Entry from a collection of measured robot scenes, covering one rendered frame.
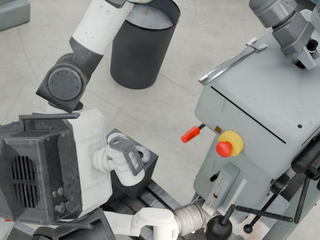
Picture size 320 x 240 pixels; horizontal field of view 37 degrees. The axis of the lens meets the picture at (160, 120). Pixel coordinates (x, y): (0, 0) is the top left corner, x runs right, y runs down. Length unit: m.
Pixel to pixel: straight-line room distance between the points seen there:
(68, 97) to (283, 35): 0.52
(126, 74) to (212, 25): 1.30
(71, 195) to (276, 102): 0.52
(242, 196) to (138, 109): 2.23
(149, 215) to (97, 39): 0.62
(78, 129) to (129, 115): 2.36
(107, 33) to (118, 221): 0.65
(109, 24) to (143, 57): 2.33
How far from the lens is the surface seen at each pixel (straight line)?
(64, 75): 1.12
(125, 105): 3.57
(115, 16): 1.13
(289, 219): 1.28
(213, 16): 4.73
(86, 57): 1.15
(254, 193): 1.39
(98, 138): 1.23
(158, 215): 1.51
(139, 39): 3.35
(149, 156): 1.88
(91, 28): 1.14
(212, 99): 1.10
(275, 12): 1.12
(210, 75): 1.05
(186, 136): 1.16
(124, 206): 1.96
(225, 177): 1.35
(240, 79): 1.08
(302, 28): 1.16
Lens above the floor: 2.56
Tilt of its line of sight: 46 degrees down
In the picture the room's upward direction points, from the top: 18 degrees clockwise
